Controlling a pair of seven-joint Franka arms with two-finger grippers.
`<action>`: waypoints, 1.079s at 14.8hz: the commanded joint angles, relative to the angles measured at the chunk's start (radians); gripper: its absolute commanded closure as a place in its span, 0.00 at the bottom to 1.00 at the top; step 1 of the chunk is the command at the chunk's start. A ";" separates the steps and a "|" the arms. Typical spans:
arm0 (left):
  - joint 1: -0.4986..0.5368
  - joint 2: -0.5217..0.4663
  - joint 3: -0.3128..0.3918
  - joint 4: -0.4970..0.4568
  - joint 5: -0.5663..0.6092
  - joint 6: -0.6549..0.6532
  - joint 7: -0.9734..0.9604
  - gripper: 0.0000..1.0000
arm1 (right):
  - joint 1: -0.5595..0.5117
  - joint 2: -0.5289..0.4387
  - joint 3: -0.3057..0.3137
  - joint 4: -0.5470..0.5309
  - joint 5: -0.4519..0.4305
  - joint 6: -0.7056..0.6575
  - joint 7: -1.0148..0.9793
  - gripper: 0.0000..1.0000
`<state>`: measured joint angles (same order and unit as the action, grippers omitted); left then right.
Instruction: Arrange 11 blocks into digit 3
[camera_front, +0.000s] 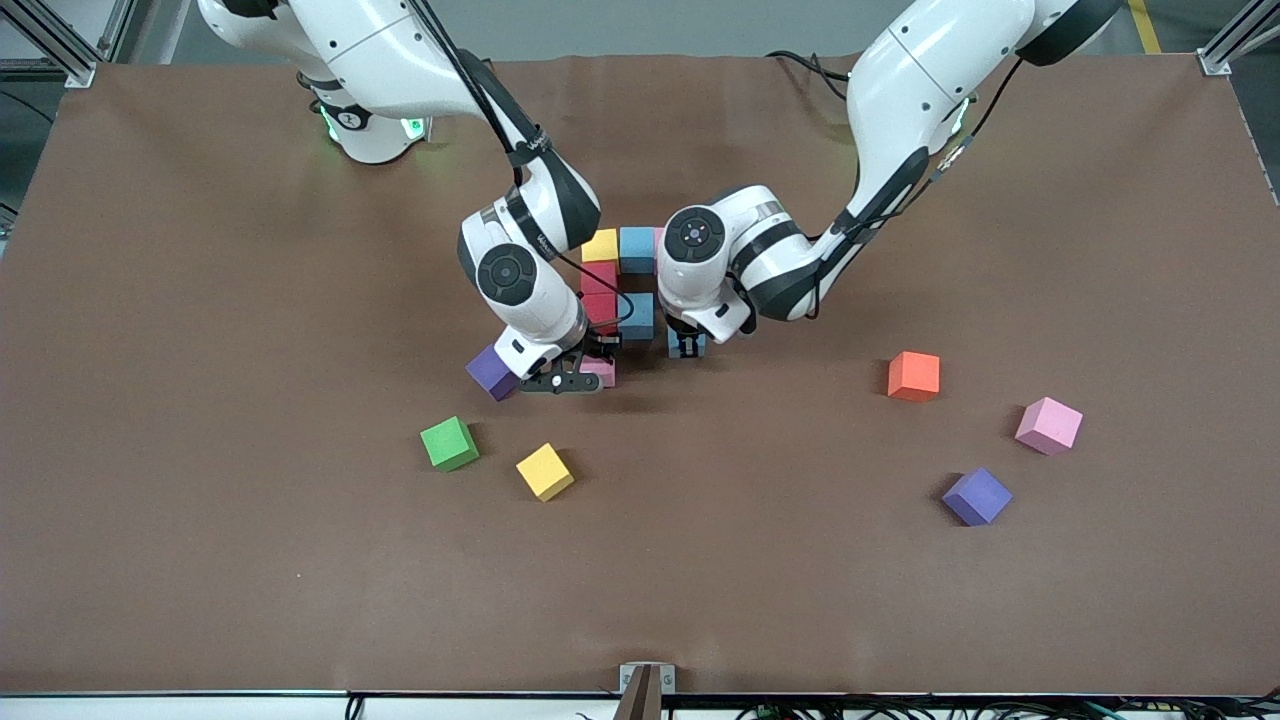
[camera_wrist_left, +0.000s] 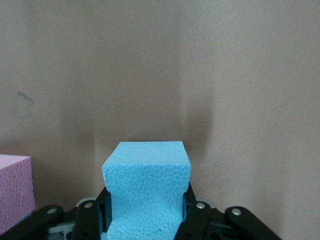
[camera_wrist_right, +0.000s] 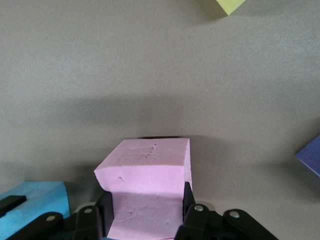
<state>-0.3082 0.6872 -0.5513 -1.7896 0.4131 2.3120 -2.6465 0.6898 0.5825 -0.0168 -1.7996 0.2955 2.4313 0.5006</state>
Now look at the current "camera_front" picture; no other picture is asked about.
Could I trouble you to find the purple foam cube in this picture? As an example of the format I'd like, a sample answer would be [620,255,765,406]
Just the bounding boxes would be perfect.
[941,467,1014,528]
[464,344,521,402]

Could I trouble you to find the green foam cube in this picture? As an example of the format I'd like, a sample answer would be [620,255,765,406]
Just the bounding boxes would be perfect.
[419,416,480,473]

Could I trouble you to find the orange foam cube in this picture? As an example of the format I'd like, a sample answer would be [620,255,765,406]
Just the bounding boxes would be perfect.
[888,350,942,403]

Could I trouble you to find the brown table mat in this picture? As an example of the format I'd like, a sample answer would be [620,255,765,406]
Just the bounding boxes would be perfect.
[0,50,1280,698]

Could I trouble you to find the black left base cable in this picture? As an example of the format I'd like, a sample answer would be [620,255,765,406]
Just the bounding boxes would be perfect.
[765,50,851,101]

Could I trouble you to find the metal table edge bracket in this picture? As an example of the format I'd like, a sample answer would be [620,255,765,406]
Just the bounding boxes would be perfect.
[619,662,677,720]

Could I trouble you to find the aluminium frame profile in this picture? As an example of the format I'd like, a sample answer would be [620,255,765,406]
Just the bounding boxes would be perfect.
[1195,0,1280,76]
[0,0,136,89]

